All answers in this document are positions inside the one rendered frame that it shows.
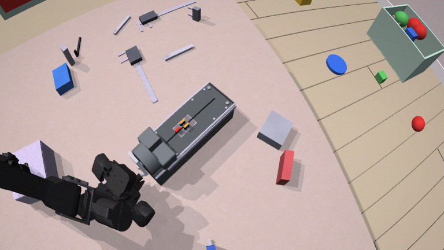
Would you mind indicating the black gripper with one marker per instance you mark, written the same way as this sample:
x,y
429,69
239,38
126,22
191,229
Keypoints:
x,y
142,212

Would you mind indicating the red rectangular block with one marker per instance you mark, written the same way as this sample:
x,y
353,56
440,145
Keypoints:
x,y
285,167

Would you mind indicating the blue rectangular block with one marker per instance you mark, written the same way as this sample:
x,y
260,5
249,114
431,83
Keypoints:
x,y
62,79

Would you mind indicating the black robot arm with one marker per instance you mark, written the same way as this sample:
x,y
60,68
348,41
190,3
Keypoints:
x,y
64,195

